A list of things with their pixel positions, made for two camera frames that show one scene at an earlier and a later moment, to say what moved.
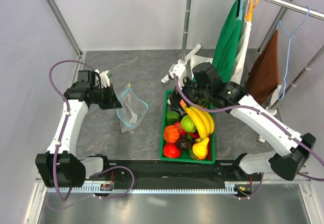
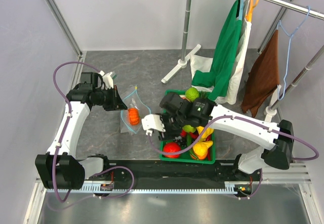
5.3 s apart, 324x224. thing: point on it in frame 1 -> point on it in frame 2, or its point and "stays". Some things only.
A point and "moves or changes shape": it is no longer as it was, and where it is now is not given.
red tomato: x=171 y=150 stays
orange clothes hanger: x=249 y=15 stays
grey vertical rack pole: x=188 y=3 stays
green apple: x=188 y=124 stays
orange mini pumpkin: x=171 y=133 moves or changes shape
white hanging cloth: x=236 y=71 stays
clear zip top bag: x=133 y=110 moves or changes shape
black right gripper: x=177 y=95 -> x=169 y=134
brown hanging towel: x=264 y=76 stays
